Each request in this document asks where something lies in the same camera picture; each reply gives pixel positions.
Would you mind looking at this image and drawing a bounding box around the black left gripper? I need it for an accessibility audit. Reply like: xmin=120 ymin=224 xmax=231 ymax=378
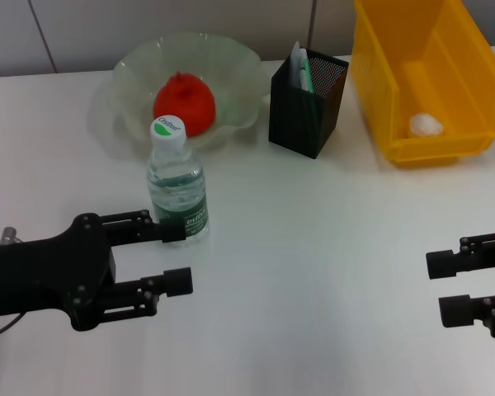
xmin=0 ymin=210 xmax=194 ymax=332

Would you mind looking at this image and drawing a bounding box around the clear green-label water bottle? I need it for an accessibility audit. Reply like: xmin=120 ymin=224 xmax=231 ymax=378
xmin=147 ymin=115 xmax=210 ymax=248

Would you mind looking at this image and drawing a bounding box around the white paper ball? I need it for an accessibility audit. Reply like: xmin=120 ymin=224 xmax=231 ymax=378
xmin=408 ymin=113 xmax=443 ymax=137

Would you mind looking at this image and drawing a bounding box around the orange ribbed fruit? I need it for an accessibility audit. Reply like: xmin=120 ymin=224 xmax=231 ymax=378
xmin=153 ymin=70 xmax=218 ymax=137

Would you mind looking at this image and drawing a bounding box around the grey marker pen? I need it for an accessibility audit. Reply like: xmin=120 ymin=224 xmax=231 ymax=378
xmin=288 ymin=40 xmax=303 ymax=90

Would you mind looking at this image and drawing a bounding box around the green pen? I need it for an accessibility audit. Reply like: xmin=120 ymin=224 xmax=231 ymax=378
xmin=299 ymin=48 xmax=319 ymax=137

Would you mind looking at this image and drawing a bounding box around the black mesh pen holder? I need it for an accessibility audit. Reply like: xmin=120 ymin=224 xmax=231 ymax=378
xmin=269 ymin=45 xmax=351 ymax=160

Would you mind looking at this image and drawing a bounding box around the green glass fruit plate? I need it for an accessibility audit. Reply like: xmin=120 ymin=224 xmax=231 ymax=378
xmin=111 ymin=33 xmax=269 ymax=149

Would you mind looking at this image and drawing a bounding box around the small silver left wrist stub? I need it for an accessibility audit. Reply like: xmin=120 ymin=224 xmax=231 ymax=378
xmin=0 ymin=226 xmax=21 ymax=245

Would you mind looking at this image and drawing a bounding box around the yellow plastic storage bin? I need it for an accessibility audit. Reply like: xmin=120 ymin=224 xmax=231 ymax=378
xmin=349 ymin=0 xmax=495 ymax=168

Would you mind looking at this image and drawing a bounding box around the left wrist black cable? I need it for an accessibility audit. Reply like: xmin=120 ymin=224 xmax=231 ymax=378
xmin=0 ymin=311 xmax=26 ymax=340

